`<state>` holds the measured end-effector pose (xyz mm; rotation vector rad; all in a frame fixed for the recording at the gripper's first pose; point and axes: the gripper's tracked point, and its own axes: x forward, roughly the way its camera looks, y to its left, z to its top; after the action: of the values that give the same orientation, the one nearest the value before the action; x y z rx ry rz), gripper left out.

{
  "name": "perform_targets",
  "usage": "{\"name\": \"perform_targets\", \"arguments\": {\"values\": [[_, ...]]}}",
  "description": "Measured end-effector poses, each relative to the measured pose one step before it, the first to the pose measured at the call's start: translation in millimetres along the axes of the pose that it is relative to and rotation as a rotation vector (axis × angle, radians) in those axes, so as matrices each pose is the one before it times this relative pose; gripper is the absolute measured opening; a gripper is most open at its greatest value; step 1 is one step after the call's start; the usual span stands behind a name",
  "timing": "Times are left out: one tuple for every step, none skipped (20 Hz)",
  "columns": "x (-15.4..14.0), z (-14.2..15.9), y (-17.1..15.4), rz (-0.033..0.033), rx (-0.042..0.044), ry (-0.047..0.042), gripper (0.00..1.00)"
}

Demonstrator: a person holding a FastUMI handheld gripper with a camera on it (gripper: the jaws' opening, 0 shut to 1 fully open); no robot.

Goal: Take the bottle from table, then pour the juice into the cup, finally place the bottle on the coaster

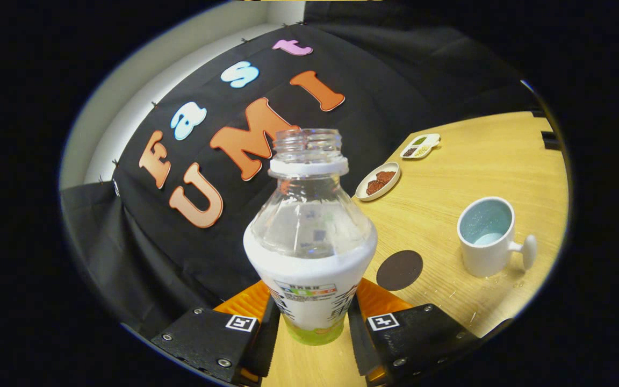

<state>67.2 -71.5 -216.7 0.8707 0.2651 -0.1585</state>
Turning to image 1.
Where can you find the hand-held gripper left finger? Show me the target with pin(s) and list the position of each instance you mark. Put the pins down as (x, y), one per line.
(207, 338)

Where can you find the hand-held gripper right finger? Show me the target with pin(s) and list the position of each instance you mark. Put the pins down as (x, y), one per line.
(422, 338)

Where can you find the dark brown round coaster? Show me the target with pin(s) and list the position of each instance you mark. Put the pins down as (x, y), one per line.
(400, 270)

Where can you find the white cup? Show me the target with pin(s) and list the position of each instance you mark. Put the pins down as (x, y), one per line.
(484, 260)

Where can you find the clear juice bottle white label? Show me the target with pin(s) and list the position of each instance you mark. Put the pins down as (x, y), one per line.
(309, 269)

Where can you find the white oval plate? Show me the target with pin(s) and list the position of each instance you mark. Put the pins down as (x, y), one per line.
(363, 193)

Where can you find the brown food pieces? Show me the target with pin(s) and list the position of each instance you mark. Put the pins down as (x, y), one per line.
(380, 181)

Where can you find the wooden table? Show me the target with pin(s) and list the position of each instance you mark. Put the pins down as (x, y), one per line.
(449, 177)

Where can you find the white divided condiment dish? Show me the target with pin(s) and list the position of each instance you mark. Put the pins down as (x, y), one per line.
(420, 147)

